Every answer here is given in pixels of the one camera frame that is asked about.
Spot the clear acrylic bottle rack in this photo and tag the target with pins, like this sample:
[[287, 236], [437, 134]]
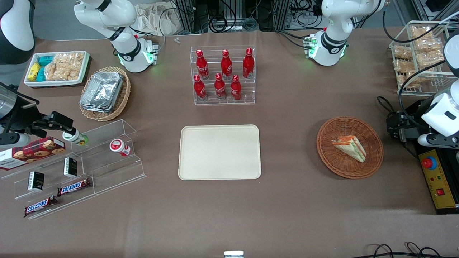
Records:
[[247, 91]]

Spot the black machine housing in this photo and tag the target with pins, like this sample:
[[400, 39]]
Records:
[[444, 211]]

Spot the triangle sandwich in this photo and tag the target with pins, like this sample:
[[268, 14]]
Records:
[[349, 147]]

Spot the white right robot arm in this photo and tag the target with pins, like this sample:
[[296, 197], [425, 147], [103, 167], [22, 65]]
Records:
[[107, 14]]

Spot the round brown wicker basket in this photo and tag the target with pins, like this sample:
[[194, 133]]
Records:
[[373, 143]]

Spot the yellow snack pack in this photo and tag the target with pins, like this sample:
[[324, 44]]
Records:
[[33, 71]]

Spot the red cola bottle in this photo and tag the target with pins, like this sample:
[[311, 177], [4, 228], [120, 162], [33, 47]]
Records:
[[226, 66], [248, 64], [219, 89], [199, 89], [202, 66], [235, 89]]

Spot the yellow emergency stop panel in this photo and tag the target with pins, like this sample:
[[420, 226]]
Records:
[[443, 179]]

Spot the clear rice cracker bag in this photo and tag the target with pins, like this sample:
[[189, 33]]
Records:
[[71, 66], [51, 71]]

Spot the green cap small bottle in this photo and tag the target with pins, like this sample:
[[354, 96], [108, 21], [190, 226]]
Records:
[[73, 137]]

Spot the clear bagged fried snack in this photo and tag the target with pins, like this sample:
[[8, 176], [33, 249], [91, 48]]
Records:
[[420, 32], [404, 66], [402, 53], [430, 59], [412, 81], [428, 44]]

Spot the small black box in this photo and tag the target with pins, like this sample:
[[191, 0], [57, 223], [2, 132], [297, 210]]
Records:
[[70, 167], [36, 181]]

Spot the beige plastic tray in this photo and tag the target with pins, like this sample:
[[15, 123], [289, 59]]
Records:
[[219, 152]]

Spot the beige cloth bag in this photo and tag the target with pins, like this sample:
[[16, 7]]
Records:
[[154, 19]]

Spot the teal snack pack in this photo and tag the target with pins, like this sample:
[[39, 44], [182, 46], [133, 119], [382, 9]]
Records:
[[46, 60], [41, 74]]

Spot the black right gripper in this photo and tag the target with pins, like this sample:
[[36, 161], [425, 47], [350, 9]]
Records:
[[22, 123]]

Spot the aluminium frame post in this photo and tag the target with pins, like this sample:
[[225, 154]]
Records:
[[281, 12], [185, 14]]

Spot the oval tan wicker basket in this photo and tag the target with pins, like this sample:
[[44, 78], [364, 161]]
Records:
[[123, 96]]

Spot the red tartan cookie box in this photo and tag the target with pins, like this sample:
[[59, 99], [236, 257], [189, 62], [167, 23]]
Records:
[[32, 152]]

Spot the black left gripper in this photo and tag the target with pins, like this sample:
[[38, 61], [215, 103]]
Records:
[[408, 123]]

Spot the white rectangular snack tray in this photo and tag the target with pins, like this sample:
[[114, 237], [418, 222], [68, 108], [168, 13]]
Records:
[[86, 68]]

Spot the red cap small bottle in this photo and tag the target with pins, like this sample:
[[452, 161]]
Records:
[[118, 146]]

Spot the Snickers chocolate bar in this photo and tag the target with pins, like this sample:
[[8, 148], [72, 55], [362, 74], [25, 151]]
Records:
[[40, 206], [73, 187]]

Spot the clear acrylic stepped shelf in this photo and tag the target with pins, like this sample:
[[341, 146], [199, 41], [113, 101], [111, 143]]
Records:
[[50, 165], [107, 168]]

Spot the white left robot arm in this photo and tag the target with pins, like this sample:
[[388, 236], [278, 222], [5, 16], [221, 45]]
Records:
[[333, 14]]

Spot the aluminium foil tray stack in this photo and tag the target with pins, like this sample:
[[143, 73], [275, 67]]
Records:
[[102, 91]]

